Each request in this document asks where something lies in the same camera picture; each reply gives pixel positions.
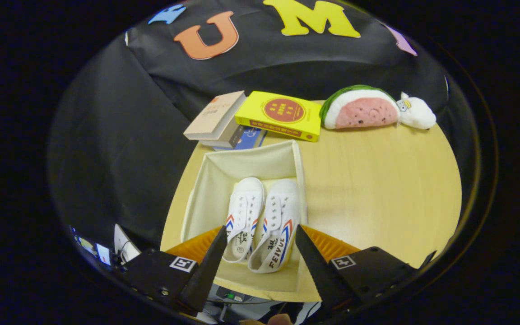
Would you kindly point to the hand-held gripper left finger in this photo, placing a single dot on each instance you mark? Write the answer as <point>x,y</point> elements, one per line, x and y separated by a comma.
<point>206,275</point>

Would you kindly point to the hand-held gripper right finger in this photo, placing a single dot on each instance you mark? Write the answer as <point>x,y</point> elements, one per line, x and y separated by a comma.
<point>318,275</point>

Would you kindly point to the white canvas shoe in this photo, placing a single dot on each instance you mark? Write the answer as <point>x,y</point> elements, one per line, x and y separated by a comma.
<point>282,207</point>
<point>244,203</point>

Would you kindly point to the beige fabric storage box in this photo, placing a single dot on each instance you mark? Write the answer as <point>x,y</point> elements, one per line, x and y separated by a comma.
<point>251,162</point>

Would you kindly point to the white device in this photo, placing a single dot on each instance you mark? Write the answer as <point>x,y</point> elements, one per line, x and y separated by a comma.
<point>124,241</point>

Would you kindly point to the lit computer screen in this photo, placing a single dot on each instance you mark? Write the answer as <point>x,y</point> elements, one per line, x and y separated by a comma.
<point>90,246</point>

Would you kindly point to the grey book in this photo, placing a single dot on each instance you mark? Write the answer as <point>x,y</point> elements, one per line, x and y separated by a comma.
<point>230,135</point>

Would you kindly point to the blue book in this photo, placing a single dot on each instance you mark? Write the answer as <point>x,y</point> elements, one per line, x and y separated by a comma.
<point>253,137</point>

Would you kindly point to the beige book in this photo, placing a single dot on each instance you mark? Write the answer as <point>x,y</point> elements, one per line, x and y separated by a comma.
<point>215,113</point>

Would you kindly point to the yellow book red circle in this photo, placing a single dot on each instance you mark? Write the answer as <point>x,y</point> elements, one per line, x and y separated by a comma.
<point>282,110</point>

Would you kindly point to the watermelon slice plush toy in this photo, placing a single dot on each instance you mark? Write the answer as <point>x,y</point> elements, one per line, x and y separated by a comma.
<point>364,110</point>

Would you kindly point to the white plush toy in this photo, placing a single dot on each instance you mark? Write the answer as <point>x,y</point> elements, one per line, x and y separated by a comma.
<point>418,115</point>

